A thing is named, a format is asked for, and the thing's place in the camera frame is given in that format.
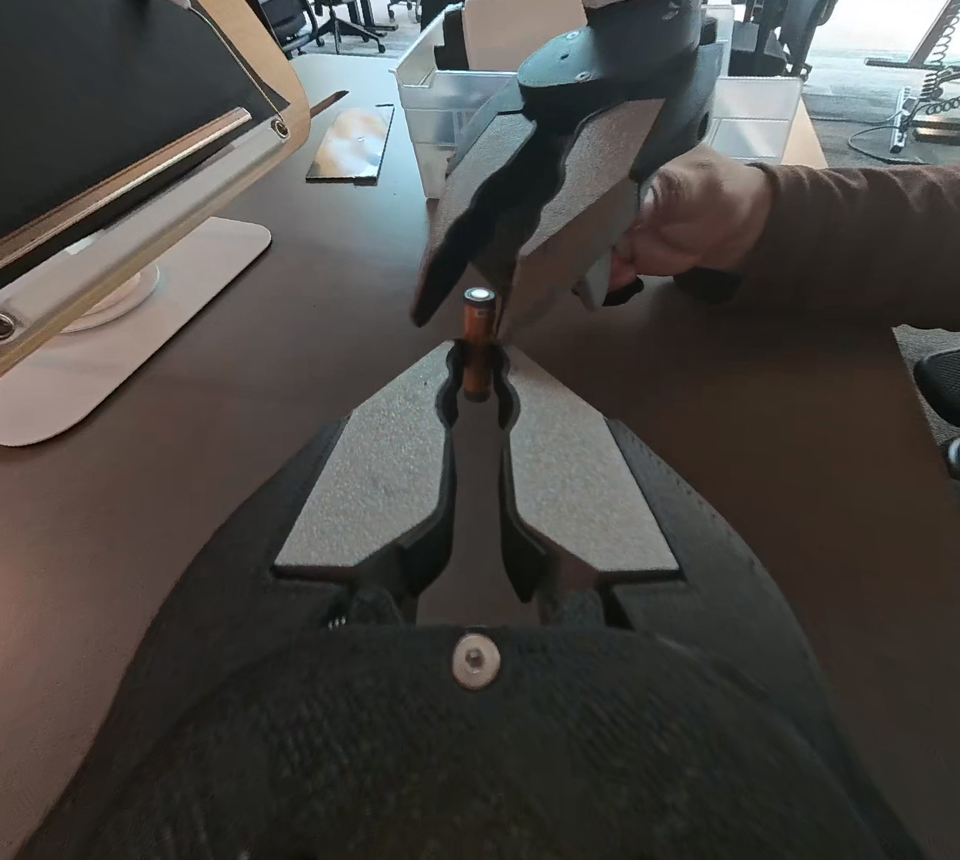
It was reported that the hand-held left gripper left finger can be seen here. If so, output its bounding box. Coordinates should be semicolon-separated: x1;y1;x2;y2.
272;341;460;582

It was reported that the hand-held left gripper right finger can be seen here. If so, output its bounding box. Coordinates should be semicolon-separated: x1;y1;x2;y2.
495;346;685;585

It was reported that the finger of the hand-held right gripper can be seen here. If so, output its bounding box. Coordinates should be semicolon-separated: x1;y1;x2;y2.
495;97;663;341
409;80;573;330

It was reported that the copper black battery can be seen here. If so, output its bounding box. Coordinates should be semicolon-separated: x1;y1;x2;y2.
460;286;497;403

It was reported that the person's right forearm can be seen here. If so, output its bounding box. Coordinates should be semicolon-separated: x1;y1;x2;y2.
738;159;960;334

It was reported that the person's right hand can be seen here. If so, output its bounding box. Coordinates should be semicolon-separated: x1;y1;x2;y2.
609;144;775;291

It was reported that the white plastic bin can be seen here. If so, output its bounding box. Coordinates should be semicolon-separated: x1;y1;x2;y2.
703;4;806;165
388;34;528;201

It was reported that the shiny metal plate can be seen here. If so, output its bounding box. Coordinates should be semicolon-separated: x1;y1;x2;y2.
305;103;396;187

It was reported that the black item in bin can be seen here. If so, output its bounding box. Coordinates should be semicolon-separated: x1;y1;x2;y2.
434;5;471;71

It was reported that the black covered monitor on stand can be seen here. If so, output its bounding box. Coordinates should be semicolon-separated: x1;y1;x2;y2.
0;0;313;449

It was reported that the black floor cable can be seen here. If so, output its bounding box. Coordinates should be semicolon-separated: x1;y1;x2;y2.
847;120;929;165

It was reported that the brown desk leg frame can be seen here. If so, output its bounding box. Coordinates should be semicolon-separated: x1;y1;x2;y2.
864;0;960;150

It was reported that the coiled cable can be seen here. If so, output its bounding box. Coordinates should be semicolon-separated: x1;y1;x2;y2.
916;60;960;120

